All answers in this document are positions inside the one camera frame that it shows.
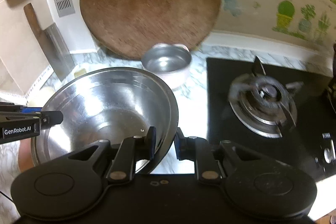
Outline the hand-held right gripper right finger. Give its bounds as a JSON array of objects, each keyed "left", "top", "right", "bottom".
[{"left": 175, "top": 127, "right": 263, "bottom": 185}]

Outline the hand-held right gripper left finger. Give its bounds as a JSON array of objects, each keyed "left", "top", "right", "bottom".
[{"left": 68, "top": 126, "right": 157, "bottom": 184}]

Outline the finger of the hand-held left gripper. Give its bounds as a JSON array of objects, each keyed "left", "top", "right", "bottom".
[
  {"left": 0, "top": 102, "right": 43, "bottom": 115},
  {"left": 39, "top": 111, "right": 64, "bottom": 127}
]

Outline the stainless steel bowl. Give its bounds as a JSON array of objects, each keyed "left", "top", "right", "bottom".
[{"left": 31, "top": 68, "right": 179, "bottom": 174}]

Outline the pink pot with handle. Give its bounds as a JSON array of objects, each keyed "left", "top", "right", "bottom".
[{"left": 141, "top": 43, "right": 193, "bottom": 90}]

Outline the black gas stove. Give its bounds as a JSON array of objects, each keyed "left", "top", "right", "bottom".
[{"left": 206, "top": 56, "right": 336, "bottom": 184}]

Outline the gas stove burner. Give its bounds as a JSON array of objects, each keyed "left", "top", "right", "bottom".
[{"left": 228, "top": 56, "right": 298, "bottom": 138}]

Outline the round wooden cutting board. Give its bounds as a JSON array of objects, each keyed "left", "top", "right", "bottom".
[{"left": 79, "top": 0, "right": 222, "bottom": 60}]

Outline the stove knob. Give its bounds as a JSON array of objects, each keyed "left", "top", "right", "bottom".
[{"left": 323, "top": 147, "right": 336, "bottom": 164}]

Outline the black wok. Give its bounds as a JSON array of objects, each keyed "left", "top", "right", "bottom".
[{"left": 325, "top": 43, "right": 336, "bottom": 109}]

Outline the cleaver with wooden handle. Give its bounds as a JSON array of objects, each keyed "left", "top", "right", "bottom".
[{"left": 24, "top": 3, "right": 76, "bottom": 81}]

